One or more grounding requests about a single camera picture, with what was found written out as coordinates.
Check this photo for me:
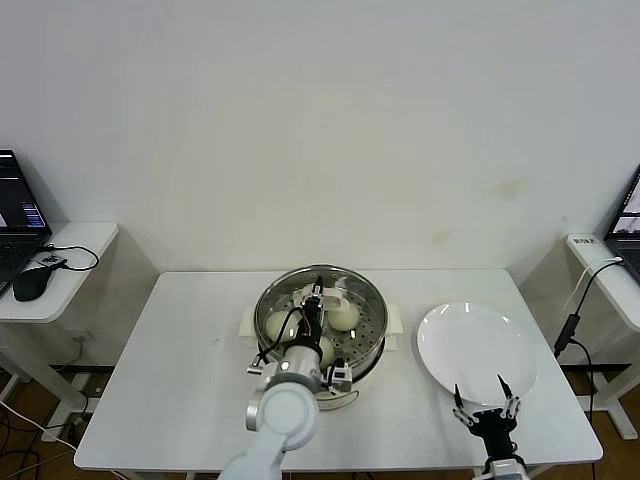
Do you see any black computer mouse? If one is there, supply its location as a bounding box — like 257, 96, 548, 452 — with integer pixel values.
12, 266, 54, 302

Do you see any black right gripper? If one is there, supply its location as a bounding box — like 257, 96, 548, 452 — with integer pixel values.
451, 373, 525, 460

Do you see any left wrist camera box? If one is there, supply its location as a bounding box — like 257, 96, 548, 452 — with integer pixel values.
323, 366, 354, 397

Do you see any black laptop with dark screen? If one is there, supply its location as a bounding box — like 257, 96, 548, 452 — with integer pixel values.
0, 148, 53, 296

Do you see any white side table with mouse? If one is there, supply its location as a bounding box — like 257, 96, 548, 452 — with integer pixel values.
0, 221, 160, 419

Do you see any black power adapter cable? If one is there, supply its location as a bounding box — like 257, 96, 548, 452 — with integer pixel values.
552, 258, 624, 426

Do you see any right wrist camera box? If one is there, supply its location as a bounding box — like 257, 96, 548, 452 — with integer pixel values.
492, 458, 529, 480

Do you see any cream electric cooking pot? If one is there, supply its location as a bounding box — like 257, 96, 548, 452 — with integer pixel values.
238, 302, 404, 414

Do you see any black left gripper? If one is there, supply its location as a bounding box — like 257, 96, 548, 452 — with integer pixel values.
298, 273, 327, 350

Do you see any black usb cable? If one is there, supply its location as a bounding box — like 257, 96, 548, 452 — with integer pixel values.
43, 243, 100, 272

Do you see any white flat cable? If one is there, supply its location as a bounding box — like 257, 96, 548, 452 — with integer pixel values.
562, 256, 624, 312

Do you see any white round plate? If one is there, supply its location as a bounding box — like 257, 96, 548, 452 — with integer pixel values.
417, 301, 540, 407

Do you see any black laptop with light windows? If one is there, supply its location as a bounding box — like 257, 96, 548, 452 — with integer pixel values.
602, 162, 640, 284

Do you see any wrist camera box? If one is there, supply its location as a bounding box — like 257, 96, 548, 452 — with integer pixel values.
492, 458, 529, 480
323, 366, 354, 397

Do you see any steel steamer basket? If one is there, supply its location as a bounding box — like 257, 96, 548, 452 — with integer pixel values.
253, 264, 390, 381

